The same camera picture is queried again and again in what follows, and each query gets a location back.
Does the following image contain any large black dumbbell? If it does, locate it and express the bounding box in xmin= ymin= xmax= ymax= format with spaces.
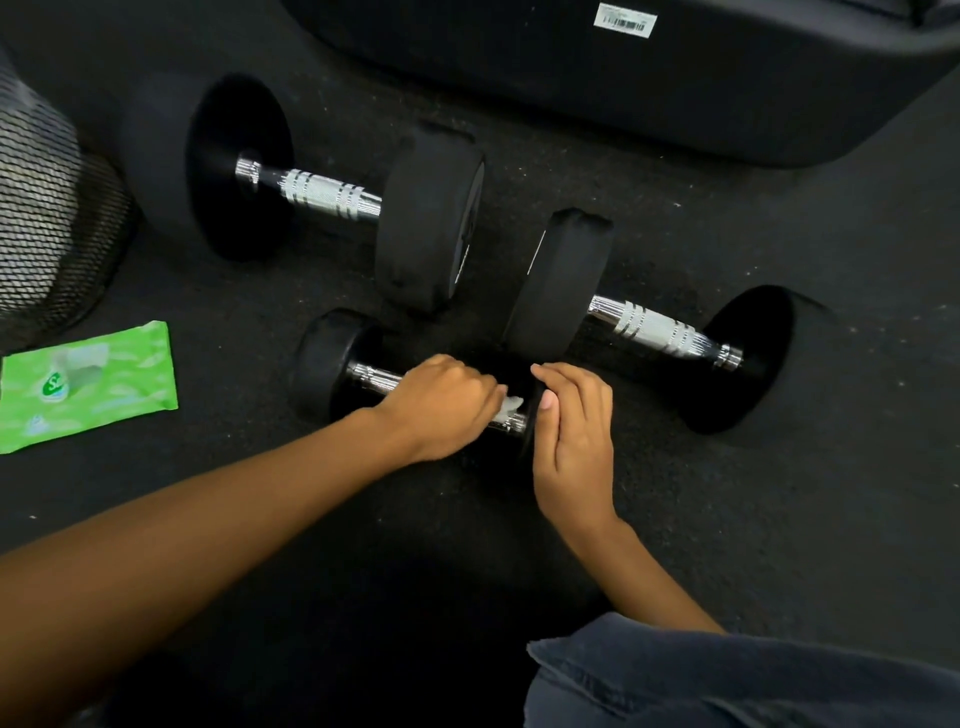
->
xmin=120 ymin=71 xmax=487 ymax=315

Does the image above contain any white barcode sticker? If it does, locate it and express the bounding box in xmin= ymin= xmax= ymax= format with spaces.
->
xmin=593 ymin=2 xmax=659 ymax=39

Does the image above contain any small black dumbbell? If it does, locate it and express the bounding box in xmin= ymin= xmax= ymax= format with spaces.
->
xmin=288 ymin=307 xmax=546 ymax=460

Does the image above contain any person's left forearm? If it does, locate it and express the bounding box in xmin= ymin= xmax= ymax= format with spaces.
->
xmin=0 ymin=409 xmax=423 ymax=728

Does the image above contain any person's right hand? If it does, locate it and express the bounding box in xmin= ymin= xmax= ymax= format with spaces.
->
xmin=529 ymin=362 xmax=621 ymax=537

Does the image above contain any black mesh waste basket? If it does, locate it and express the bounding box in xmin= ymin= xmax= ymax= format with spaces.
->
xmin=0 ymin=43 xmax=141 ymax=355

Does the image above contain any black gym equipment base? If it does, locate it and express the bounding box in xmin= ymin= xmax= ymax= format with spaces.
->
xmin=280 ymin=0 xmax=960 ymax=168

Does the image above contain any green wet wipes pack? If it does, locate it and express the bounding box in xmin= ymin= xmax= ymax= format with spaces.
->
xmin=0 ymin=320 xmax=180 ymax=456

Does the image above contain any medium black dumbbell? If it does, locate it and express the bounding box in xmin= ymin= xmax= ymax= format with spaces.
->
xmin=500 ymin=207 xmax=843 ymax=438

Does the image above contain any person's leg in dark jeans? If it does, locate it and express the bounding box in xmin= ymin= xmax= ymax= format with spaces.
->
xmin=522 ymin=612 xmax=960 ymax=728

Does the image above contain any person's left hand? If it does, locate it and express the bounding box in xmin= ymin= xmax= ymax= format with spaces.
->
xmin=372 ymin=354 xmax=510 ymax=467

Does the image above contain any person's right forearm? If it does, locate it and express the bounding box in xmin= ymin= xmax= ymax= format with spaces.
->
xmin=573 ymin=516 xmax=726 ymax=637

